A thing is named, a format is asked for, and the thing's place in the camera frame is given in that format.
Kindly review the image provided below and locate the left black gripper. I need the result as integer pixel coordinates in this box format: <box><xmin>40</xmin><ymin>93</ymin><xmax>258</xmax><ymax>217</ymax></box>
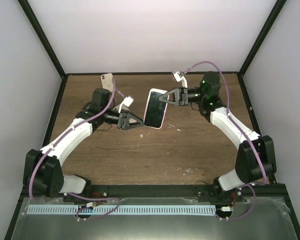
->
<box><xmin>102</xmin><ymin>108</ymin><xmax>145</xmax><ymax>130</ymax></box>

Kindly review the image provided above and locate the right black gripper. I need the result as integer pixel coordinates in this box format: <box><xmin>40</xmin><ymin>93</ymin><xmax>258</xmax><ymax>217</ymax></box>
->
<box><xmin>157</xmin><ymin>88</ymin><xmax>205</xmax><ymax>107</ymax></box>

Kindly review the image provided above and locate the pink phone case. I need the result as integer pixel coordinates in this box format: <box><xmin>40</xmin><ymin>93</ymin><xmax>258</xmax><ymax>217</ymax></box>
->
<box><xmin>143</xmin><ymin>87</ymin><xmax>169</xmax><ymax>130</ymax></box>

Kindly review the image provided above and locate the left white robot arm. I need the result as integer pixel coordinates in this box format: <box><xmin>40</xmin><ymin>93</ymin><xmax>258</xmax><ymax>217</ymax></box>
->
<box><xmin>23</xmin><ymin>88</ymin><xmax>144</xmax><ymax>202</ymax></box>

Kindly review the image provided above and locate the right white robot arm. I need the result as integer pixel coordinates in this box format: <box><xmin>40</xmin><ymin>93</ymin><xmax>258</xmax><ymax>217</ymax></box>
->
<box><xmin>158</xmin><ymin>71</ymin><xmax>277</xmax><ymax>202</ymax></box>

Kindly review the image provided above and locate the beige phone at back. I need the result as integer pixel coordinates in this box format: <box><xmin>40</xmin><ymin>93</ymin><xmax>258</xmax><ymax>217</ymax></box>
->
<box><xmin>100</xmin><ymin>73</ymin><xmax>114</xmax><ymax>93</ymax></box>

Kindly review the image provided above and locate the light blue slotted strip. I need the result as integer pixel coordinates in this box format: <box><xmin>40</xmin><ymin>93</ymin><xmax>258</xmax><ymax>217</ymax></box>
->
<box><xmin>26</xmin><ymin>204</ymin><xmax>216</xmax><ymax>216</ymax></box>

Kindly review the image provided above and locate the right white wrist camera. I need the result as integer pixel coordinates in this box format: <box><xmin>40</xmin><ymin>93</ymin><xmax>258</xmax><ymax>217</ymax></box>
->
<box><xmin>171</xmin><ymin>71</ymin><xmax>188</xmax><ymax>88</ymax></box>

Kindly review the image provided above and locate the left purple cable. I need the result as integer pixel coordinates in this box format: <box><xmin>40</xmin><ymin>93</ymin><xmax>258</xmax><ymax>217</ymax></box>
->
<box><xmin>28</xmin><ymin>76</ymin><xmax>127</xmax><ymax>221</ymax></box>

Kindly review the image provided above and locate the purple cable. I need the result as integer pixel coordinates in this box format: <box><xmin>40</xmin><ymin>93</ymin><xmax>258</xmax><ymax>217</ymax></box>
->
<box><xmin>28</xmin><ymin>76</ymin><xmax>127</xmax><ymax>221</ymax></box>
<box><xmin>183</xmin><ymin>60</ymin><xmax>268</xmax><ymax>221</ymax></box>

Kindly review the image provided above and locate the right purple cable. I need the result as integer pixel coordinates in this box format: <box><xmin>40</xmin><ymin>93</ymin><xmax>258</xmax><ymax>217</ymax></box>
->
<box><xmin>183</xmin><ymin>60</ymin><xmax>268</xmax><ymax>221</ymax></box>

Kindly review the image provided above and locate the black frame post right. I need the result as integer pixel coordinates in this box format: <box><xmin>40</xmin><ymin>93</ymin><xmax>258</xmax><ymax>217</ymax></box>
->
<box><xmin>239</xmin><ymin>0</ymin><xmax>287</xmax><ymax>76</ymax></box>

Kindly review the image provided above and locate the black frame post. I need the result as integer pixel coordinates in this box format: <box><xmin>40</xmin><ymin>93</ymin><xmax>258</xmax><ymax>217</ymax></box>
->
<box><xmin>239</xmin><ymin>0</ymin><xmax>287</xmax><ymax>76</ymax></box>
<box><xmin>17</xmin><ymin>0</ymin><xmax>66</xmax><ymax>79</ymax></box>

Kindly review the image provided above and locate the black front rail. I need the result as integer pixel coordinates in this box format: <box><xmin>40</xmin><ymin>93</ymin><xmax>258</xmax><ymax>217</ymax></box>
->
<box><xmin>22</xmin><ymin>183</ymin><xmax>287</xmax><ymax>203</ymax></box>

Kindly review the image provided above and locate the black frame post left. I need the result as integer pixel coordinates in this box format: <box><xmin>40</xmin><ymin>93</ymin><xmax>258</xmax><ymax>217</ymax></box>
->
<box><xmin>17</xmin><ymin>0</ymin><xmax>66</xmax><ymax>79</ymax></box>

